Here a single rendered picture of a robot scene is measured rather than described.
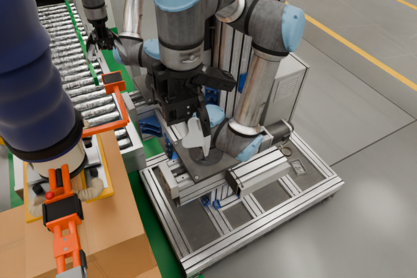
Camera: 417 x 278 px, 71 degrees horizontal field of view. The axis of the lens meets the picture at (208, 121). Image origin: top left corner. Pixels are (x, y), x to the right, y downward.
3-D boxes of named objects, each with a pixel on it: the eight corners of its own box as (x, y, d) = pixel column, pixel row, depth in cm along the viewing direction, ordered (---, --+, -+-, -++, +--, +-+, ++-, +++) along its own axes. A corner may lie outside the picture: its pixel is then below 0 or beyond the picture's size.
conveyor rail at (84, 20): (76, 10, 331) (71, -6, 317) (80, 10, 333) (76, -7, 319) (138, 165, 193) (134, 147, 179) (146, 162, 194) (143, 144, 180)
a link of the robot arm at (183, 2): (221, -37, 41) (183, -18, 36) (216, 33, 49) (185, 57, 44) (177, -50, 44) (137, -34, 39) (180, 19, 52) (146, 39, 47)
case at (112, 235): (53, 192, 162) (22, 146, 133) (125, 168, 174) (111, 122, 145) (64, 307, 125) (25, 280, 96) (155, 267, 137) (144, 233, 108)
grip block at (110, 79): (103, 83, 133) (100, 74, 129) (122, 79, 135) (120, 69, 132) (106, 94, 128) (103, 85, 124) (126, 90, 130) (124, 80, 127)
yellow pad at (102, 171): (74, 136, 125) (71, 128, 121) (98, 129, 128) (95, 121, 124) (86, 204, 104) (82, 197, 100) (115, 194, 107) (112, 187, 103)
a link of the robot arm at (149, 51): (167, 76, 140) (165, 52, 131) (139, 73, 142) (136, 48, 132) (173, 62, 149) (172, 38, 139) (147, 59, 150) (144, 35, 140)
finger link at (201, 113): (197, 134, 61) (185, 95, 59) (204, 132, 61) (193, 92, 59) (206, 139, 56) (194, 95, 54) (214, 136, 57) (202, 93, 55)
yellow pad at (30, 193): (25, 149, 119) (20, 141, 115) (51, 142, 122) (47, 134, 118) (26, 224, 98) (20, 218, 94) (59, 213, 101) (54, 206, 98)
